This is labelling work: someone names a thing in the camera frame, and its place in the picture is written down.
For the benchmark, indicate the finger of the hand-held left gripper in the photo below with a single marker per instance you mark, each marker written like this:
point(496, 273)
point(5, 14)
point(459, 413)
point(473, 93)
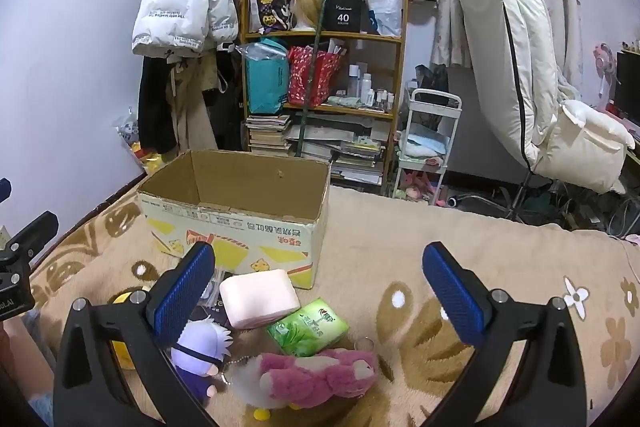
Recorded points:
point(35, 229)
point(4, 190)

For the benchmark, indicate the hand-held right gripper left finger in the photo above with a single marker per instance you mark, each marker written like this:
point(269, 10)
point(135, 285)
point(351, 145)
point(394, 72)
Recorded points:
point(182, 292)

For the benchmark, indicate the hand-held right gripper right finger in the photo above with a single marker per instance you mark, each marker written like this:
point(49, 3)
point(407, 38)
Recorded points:
point(452, 292)

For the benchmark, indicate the lilac-haired plush doll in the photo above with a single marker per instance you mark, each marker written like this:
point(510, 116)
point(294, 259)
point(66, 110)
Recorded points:
point(200, 349)

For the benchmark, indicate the pink tissue pack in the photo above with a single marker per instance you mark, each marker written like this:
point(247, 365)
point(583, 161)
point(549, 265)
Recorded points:
point(257, 297)

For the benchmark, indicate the yellow plush toy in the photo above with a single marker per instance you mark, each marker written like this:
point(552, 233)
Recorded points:
point(122, 352)

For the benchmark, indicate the printed cardboard box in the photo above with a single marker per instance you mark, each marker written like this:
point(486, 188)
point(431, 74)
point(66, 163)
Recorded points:
point(240, 227)

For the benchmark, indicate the pink bear plush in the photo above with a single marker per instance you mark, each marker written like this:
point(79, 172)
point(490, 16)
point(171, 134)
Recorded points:
point(315, 377)

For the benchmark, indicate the person's left forearm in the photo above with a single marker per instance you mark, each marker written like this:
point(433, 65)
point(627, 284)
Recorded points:
point(22, 357)

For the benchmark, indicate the black tissue packet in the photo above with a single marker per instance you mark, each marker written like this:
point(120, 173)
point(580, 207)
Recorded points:
point(212, 307)

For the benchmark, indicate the clear plastic package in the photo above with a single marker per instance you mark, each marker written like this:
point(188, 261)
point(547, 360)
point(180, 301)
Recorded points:
point(217, 282)

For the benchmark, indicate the beige patterned blanket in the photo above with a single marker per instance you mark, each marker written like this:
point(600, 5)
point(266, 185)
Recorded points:
point(400, 227)

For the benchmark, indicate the pink plush toy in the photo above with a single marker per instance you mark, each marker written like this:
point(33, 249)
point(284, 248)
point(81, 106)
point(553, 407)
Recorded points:
point(415, 187)

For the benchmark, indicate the pile of yellow toys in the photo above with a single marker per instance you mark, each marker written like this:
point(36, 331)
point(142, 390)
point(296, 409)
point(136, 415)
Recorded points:
point(142, 157)

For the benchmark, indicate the green tissue packet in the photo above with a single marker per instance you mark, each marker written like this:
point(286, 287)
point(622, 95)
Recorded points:
point(307, 327)

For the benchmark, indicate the blue cloth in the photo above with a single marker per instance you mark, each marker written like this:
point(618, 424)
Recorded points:
point(422, 146)

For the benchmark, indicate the black hanging coat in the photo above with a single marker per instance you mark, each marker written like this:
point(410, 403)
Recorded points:
point(155, 107)

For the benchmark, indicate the stack of papers and booklets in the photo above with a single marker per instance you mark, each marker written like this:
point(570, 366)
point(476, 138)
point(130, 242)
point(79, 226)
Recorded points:
point(345, 152)

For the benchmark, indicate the stack of books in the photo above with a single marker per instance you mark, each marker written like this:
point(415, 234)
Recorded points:
point(267, 134)

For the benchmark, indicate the beige hanging garment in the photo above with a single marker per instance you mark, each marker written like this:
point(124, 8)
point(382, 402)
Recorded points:
point(192, 107)

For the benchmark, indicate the wooden shelf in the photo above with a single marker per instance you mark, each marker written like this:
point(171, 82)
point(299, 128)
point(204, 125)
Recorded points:
point(397, 107)

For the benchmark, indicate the white rolling cart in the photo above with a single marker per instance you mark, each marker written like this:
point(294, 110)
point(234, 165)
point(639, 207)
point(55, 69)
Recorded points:
point(430, 99)

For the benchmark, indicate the group of cosmetic bottles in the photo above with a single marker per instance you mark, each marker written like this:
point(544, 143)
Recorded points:
point(370, 92)

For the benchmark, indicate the teal bag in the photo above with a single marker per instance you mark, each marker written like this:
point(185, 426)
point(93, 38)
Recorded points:
point(265, 82)

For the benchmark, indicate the cream recliner chair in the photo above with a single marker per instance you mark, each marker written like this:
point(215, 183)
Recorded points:
point(505, 57)

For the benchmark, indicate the green pole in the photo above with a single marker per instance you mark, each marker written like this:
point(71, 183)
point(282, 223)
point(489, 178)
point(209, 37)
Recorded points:
point(309, 87)

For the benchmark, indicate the red gift bag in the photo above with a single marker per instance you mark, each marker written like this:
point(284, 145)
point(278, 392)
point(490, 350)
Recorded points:
point(310, 79)

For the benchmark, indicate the black monitor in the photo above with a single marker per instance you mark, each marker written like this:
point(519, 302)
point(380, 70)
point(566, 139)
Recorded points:
point(627, 87)

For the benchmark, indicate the pink fan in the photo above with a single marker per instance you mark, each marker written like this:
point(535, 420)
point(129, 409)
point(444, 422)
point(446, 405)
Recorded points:
point(603, 59)

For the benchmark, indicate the black box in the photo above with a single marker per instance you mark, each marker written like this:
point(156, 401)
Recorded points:
point(343, 14)

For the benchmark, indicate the clear plastic bag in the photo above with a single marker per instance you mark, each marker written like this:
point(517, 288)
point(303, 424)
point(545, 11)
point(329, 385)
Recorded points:
point(382, 2)

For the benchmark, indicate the blond wig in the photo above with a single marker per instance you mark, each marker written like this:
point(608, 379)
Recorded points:
point(304, 4)

